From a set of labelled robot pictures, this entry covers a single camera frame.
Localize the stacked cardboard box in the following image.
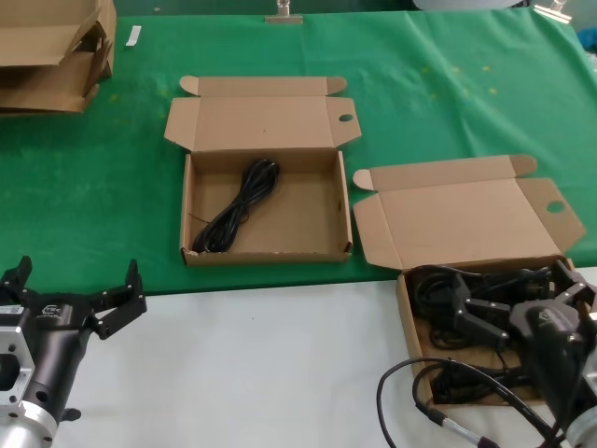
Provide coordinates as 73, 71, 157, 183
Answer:
0, 36, 116, 115
0, 0, 118, 70

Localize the green table cloth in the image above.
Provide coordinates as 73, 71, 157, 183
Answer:
0, 9, 597, 296

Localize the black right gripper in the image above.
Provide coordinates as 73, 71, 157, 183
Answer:
449, 259, 597, 427

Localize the black cable bundle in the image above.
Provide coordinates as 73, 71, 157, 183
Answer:
191, 159, 282, 255

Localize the pile of black cables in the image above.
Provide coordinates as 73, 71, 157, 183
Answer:
405, 264, 561, 405

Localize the silver left camera mount bracket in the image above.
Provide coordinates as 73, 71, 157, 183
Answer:
0, 305, 37, 408

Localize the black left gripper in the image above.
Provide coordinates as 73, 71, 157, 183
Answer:
0, 255, 148, 422

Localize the open cardboard box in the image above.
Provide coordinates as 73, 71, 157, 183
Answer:
163, 76, 364, 267
353, 154, 597, 412

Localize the black robot cable silver connector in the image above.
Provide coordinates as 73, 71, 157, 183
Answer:
376, 357, 576, 448

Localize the metal table clamp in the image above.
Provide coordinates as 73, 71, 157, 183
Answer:
265, 0, 305, 24
533, 0, 574, 23

